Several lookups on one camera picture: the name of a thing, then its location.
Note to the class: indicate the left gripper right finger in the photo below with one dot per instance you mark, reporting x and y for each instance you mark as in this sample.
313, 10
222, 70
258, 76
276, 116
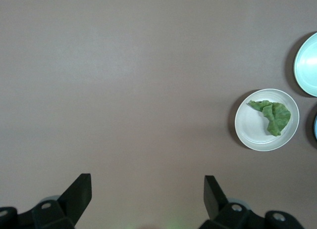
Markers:
215, 201

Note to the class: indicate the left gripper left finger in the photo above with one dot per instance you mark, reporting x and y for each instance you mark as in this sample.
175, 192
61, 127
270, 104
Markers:
71, 201

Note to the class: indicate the green lettuce leaf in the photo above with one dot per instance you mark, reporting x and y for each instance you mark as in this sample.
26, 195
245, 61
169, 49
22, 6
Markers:
277, 115

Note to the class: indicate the beige round plate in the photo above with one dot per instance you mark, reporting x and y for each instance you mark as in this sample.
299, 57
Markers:
250, 130

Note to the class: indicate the blue round plate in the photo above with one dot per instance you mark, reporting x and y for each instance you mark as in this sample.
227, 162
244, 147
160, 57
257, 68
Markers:
315, 127

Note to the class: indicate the brown table cover sheet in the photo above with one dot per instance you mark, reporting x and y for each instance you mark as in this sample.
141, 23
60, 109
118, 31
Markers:
123, 78

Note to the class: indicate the pale green round plate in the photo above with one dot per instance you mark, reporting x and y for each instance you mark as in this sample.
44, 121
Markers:
308, 65

